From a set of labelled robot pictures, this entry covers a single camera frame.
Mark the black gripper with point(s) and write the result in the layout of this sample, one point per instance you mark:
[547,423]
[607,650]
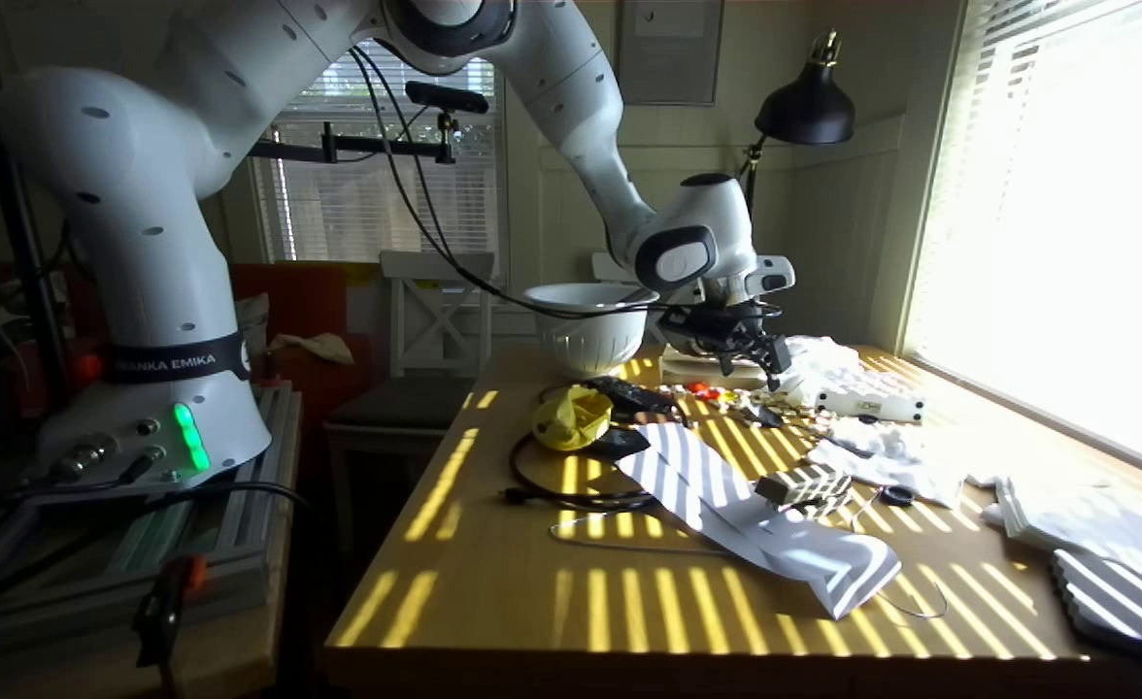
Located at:
[727,330]

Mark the yellow banana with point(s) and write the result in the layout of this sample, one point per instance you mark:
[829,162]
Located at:
[571,417]

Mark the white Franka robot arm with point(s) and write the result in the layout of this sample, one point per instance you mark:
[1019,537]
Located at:
[145,194]

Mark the tiny dark object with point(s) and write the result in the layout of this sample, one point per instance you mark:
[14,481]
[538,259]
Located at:
[763,411]

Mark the small orange round object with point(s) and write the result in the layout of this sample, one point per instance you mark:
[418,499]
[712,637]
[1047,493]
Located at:
[700,391]

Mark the white crumpled cloth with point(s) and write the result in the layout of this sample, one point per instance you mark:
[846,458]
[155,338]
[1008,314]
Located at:
[824,367]

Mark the small white tube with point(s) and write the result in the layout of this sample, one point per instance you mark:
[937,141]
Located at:
[876,404]

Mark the small black white object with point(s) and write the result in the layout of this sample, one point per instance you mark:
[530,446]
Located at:
[806,492]

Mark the long grey striped cloth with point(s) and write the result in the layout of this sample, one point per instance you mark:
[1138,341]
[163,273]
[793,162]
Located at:
[727,499]

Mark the small white rumpled cloth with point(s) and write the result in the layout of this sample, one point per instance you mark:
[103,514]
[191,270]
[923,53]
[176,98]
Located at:
[888,455]

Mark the large white bowl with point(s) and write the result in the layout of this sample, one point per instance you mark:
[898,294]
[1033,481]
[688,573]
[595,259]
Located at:
[590,338]

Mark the tiny black block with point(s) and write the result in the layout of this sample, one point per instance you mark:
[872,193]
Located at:
[894,493]

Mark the black desk lamp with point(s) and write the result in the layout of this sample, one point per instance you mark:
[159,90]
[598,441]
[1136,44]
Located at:
[806,110]

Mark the white window blinds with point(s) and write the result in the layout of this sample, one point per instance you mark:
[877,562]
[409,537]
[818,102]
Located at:
[1048,233]
[466,194]

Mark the white wooden chair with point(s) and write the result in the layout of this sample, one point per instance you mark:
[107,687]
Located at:
[436,325]

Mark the white folded cloth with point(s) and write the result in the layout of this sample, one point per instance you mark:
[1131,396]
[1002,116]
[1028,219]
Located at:
[1101,529]

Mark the dark folded cloth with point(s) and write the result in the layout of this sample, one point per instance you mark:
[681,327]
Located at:
[1117,604]

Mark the beige cloth on cabinet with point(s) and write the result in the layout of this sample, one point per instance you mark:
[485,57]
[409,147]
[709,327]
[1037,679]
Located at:
[310,348]

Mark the red cabinet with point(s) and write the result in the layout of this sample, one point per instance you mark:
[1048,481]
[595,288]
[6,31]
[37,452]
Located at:
[301,305]

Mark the orange black hand tool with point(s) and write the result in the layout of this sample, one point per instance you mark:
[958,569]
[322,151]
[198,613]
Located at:
[176,585]

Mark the black tripod pole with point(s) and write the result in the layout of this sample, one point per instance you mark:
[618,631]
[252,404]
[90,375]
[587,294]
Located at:
[10,206]

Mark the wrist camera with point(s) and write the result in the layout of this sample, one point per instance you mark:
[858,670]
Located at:
[778,273]

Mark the grey framed wall picture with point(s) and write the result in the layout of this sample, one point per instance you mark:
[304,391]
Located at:
[669,53]

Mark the black stereo camera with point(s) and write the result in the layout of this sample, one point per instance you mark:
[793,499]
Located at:
[449,98]

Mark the aluminium rail robot platform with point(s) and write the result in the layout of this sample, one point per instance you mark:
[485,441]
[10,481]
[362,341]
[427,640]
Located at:
[77,569]

